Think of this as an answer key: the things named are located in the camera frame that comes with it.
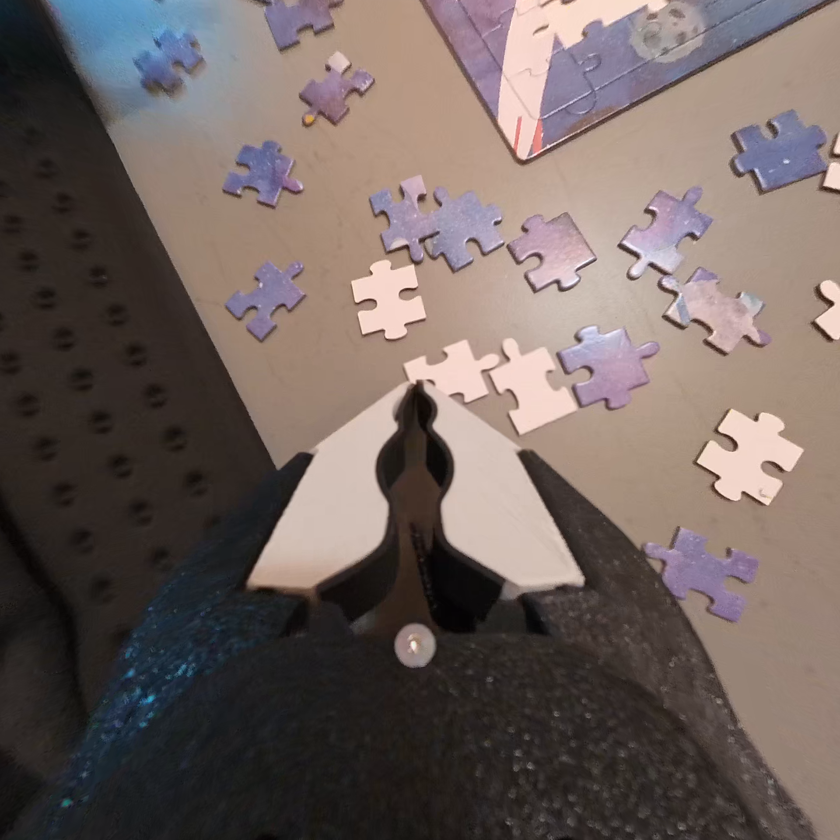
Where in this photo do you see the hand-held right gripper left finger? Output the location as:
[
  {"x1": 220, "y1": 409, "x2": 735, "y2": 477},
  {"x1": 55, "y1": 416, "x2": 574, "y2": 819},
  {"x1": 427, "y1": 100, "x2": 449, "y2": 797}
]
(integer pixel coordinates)
[{"x1": 247, "y1": 379, "x2": 418, "y2": 623}]

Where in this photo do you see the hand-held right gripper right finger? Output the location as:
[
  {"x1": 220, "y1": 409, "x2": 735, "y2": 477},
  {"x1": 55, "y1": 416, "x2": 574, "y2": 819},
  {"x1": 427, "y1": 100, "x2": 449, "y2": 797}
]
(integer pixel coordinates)
[{"x1": 417, "y1": 379, "x2": 586, "y2": 621}]

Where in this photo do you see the space puzzle board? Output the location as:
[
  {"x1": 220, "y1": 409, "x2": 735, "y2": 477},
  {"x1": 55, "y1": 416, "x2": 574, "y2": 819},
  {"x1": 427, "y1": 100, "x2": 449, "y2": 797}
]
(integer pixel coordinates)
[{"x1": 420, "y1": 0, "x2": 834, "y2": 165}]

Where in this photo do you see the grey desk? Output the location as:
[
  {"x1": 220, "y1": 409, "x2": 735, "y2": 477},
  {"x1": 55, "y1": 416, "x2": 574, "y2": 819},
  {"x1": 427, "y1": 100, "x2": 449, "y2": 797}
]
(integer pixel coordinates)
[{"x1": 49, "y1": 0, "x2": 840, "y2": 840}]

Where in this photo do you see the pile of loose puzzle pieces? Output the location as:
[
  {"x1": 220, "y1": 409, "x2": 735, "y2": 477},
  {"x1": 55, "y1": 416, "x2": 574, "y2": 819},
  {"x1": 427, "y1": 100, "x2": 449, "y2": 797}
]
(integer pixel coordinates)
[{"x1": 222, "y1": 108, "x2": 840, "y2": 623}]

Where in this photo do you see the black dotted mat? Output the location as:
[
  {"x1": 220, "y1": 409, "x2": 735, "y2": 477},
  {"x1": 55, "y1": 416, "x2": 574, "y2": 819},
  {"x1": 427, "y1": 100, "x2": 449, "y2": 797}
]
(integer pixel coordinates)
[{"x1": 0, "y1": 0, "x2": 277, "y2": 723}]

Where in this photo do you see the blue puzzle piece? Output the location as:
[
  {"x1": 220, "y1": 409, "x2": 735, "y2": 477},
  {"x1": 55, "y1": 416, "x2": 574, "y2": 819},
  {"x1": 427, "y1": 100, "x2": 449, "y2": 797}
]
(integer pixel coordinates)
[
  {"x1": 222, "y1": 140, "x2": 305, "y2": 206},
  {"x1": 298, "y1": 50, "x2": 376, "y2": 127}
]

